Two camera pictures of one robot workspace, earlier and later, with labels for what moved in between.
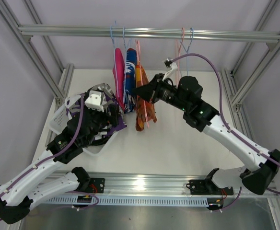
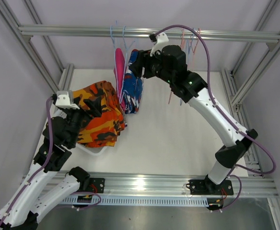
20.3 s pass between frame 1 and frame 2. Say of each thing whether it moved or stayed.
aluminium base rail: stayed
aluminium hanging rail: stayed
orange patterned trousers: moved
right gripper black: moved
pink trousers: stayed
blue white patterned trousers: stayed
